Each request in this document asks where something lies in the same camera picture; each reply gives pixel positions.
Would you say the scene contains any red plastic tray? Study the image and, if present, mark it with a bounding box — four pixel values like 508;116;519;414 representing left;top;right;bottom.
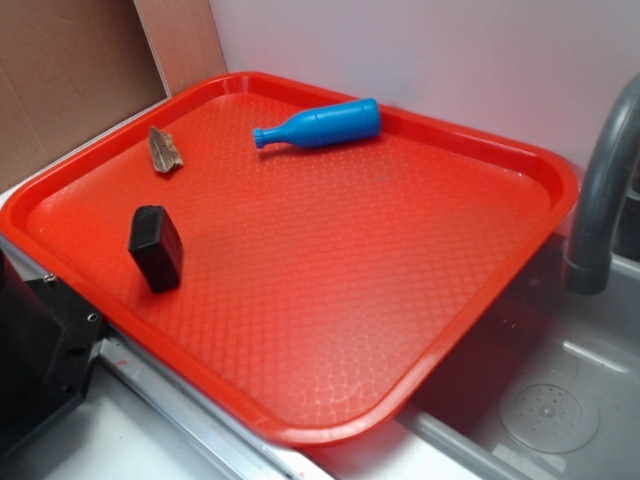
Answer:
1;73;578;446

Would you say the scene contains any blue plastic toy bottle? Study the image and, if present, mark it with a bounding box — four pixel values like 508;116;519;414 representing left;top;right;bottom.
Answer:
253;98;382;149

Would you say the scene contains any black rectangular block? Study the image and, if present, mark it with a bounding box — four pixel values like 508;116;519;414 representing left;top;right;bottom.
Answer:
128;205;184;294

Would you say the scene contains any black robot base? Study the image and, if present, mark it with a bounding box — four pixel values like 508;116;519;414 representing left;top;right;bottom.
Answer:
1;255;105;458

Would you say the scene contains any grey curved faucet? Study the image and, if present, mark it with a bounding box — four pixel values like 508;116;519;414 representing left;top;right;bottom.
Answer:
562;76;639;295

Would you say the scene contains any grey toy sink basin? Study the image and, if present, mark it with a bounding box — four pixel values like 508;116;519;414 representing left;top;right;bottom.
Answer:
309;237;639;479

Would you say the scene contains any brown cardboard panel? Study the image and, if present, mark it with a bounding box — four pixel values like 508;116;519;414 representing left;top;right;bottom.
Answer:
1;1;227;191

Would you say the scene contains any brown wood chip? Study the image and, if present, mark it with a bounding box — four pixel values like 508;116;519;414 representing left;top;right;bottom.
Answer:
149;126;184;174

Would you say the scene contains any round sink drain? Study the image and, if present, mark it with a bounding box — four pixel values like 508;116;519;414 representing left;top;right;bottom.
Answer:
498;372;600;454

